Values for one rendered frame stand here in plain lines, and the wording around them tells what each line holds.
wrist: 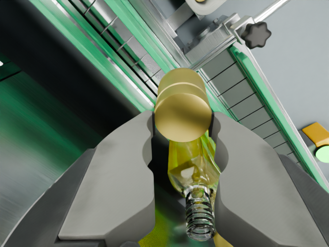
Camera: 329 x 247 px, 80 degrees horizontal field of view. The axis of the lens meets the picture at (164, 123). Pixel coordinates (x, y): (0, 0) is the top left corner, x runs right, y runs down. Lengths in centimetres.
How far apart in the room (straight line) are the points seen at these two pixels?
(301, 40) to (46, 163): 56
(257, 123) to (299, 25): 24
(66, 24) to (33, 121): 14
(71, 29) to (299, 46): 48
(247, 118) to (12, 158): 40
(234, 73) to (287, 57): 20
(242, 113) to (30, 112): 37
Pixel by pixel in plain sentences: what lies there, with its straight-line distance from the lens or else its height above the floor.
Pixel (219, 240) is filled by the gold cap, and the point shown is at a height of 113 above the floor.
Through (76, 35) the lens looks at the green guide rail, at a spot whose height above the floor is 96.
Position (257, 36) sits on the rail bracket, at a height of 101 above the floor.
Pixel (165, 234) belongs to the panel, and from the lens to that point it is 38.
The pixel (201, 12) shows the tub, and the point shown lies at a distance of 41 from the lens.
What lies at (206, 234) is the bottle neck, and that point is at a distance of 24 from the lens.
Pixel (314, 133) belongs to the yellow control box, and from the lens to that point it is 67.
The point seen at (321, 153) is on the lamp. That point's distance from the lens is 65.
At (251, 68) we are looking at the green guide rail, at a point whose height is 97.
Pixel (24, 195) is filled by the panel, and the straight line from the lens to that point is 26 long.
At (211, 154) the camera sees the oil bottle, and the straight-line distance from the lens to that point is 28.
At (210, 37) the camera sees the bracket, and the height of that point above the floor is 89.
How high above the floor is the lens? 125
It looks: 58 degrees down
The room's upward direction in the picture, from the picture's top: 174 degrees counter-clockwise
